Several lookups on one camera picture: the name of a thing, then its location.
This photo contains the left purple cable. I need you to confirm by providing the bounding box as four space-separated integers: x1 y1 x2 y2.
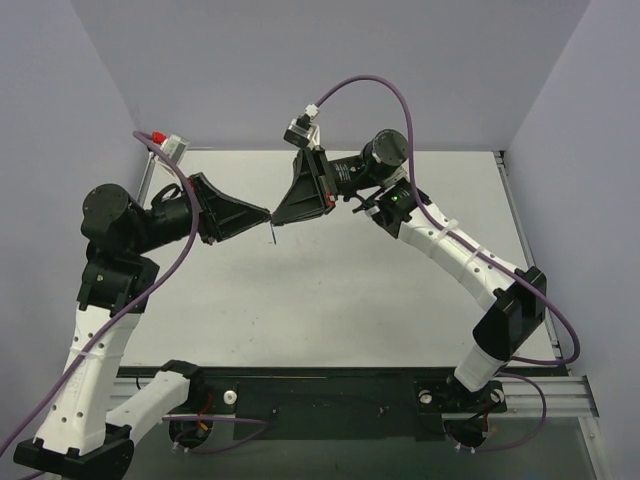
0 130 271 479

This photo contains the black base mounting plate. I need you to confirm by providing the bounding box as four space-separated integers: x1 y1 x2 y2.
172 367 506 446

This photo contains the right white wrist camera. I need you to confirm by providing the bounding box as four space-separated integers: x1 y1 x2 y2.
283 103 321 150

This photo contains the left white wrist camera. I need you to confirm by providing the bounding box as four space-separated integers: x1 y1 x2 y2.
151 131 190 165

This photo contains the purple cable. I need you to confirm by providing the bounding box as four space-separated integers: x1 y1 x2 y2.
0 130 271 479
314 75 581 455

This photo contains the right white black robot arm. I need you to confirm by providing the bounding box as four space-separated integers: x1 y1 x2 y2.
271 126 546 409

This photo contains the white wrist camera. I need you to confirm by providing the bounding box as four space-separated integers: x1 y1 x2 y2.
151 131 190 165
283 103 321 150

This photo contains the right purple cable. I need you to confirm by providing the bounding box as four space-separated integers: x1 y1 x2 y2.
314 75 581 455

